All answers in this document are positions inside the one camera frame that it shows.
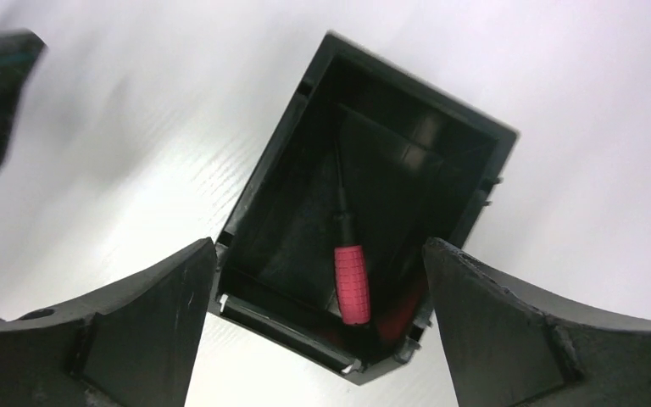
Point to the black plastic bin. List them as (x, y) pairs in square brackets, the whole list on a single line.
[(415, 163)]

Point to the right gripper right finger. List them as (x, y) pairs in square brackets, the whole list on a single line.
[(510, 343)]

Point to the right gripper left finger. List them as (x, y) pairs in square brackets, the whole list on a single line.
[(131, 343)]

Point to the red handled screwdriver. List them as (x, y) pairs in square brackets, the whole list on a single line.
[(351, 278)]

